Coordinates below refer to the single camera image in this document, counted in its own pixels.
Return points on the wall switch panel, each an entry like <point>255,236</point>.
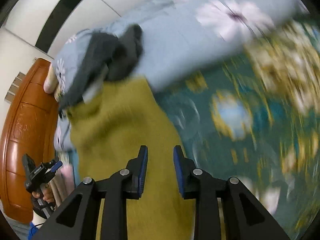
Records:
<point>14,87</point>

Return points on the white black sliding wardrobe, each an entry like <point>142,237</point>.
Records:
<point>47,24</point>

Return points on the floral lower pillow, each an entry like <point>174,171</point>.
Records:
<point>58,94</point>

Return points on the light blue floral duvet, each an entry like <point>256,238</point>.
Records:
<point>182,36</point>

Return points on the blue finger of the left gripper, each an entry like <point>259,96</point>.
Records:
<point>56,166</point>

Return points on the teal floral bed sheet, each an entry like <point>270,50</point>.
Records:
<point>256,117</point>

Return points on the dark grey jacket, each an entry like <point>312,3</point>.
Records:
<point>94,55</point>

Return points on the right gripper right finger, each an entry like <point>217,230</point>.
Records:
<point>244,216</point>

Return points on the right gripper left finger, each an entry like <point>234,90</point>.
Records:
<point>99,205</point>

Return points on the left hand on gripper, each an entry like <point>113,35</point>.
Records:
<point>47,194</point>

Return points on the orange wooden headboard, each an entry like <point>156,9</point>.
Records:
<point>28,129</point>

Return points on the pink beige folded clothes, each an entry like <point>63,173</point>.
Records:
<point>63,183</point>

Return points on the olive green knit sweater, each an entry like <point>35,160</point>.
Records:
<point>109,130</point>

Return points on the blue sleeved left forearm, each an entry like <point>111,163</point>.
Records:
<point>39,218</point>

